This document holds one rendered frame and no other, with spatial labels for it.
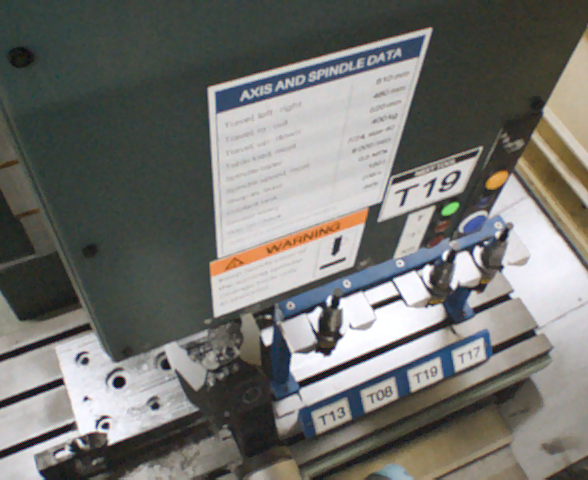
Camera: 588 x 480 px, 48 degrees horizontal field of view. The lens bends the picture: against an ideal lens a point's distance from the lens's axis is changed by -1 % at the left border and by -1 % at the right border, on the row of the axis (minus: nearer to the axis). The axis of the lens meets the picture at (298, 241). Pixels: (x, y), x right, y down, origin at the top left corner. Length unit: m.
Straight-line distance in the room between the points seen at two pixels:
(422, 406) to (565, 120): 0.76
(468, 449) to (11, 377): 1.01
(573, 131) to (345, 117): 1.25
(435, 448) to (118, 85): 1.33
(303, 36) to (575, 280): 1.45
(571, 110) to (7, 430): 1.41
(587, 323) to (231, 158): 1.40
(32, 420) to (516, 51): 1.18
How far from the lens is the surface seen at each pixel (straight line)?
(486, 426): 1.68
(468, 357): 1.49
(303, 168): 0.52
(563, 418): 1.73
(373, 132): 0.53
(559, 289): 1.80
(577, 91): 1.67
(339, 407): 1.38
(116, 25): 0.37
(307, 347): 1.12
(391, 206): 0.64
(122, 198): 0.47
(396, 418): 1.44
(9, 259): 1.68
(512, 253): 1.30
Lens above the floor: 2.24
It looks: 57 degrees down
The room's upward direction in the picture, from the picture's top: 7 degrees clockwise
